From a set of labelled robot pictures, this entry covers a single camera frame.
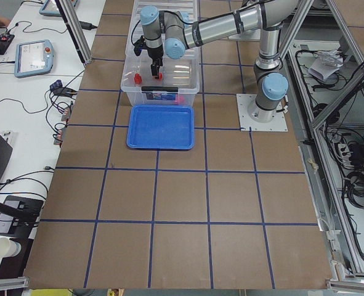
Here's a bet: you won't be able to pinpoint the pink block in box front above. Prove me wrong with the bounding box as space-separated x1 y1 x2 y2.
175 95 185 105

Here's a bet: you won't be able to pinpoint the teach pendant blue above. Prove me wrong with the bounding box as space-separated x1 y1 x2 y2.
14 39 54 78
39 0 61 17

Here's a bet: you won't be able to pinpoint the aluminium frame post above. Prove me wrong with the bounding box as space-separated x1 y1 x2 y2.
55 0 92 65

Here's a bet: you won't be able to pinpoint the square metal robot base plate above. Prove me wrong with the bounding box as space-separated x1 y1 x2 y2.
237 94 288 132

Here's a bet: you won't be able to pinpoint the far teach pendant blue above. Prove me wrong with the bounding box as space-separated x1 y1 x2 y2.
39 0 61 17

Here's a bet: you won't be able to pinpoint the white paper cup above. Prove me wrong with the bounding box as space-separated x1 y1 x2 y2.
0 237 22 258

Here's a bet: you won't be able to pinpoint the blue plastic tray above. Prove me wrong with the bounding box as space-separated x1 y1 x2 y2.
126 104 195 150

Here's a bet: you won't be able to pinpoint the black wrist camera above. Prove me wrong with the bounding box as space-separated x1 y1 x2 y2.
133 35 146 57

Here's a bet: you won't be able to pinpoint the clear plastic storage box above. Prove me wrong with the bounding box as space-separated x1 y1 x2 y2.
121 1 200 105

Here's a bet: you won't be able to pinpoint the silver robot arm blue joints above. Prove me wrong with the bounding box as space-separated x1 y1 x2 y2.
139 0 302 123

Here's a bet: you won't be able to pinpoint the white papers bundle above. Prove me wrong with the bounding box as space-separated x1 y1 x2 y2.
308 49 344 81

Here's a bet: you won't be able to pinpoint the black power adapter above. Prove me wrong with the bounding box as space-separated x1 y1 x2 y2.
79 21 97 30

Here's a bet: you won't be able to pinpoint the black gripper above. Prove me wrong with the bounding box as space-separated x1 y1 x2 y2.
146 43 163 77

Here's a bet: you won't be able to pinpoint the near teach pendant blue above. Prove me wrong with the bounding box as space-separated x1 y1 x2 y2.
14 39 54 78

